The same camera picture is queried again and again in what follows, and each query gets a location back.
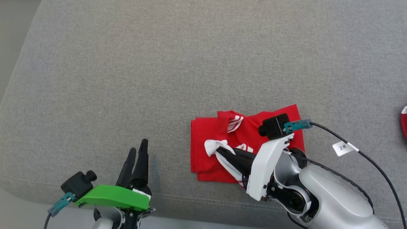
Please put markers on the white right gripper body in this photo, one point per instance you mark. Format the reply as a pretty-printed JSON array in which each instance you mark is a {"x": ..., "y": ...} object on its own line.
[{"x": 265, "y": 165}]

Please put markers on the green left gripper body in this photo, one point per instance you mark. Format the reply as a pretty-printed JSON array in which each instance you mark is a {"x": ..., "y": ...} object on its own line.
[{"x": 111, "y": 197}]

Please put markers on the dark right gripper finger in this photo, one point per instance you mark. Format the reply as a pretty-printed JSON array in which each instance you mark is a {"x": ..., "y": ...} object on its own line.
[
  {"x": 241, "y": 167},
  {"x": 243, "y": 154}
]

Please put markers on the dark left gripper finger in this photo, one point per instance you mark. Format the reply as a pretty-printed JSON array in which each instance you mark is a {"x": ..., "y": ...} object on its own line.
[
  {"x": 142, "y": 168},
  {"x": 128, "y": 168}
]

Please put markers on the red Bulls basketball jersey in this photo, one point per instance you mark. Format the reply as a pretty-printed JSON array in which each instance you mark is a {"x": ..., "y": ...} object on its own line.
[{"x": 206, "y": 133}]

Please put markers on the red shorts with white stripe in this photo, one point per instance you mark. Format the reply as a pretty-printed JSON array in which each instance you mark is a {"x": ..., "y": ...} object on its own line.
[{"x": 404, "y": 124}]

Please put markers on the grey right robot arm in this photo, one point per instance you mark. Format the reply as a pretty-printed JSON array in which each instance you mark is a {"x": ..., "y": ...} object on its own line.
[{"x": 334, "y": 197}]

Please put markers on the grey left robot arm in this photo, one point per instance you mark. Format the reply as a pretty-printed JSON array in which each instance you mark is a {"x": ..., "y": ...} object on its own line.
[{"x": 105, "y": 222}]

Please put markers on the grey fabric sofa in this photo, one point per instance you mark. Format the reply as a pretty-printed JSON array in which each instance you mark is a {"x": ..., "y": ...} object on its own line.
[{"x": 127, "y": 79}]

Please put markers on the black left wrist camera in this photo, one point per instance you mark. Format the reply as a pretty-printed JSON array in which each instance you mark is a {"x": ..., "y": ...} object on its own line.
[{"x": 76, "y": 184}]

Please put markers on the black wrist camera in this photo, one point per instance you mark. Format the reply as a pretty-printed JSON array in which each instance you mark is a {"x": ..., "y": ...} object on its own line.
[
  {"x": 76, "y": 184},
  {"x": 273, "y": 126}
]

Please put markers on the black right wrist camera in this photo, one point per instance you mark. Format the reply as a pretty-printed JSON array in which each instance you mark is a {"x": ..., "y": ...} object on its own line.
[{"x": 273, "y": 126}]

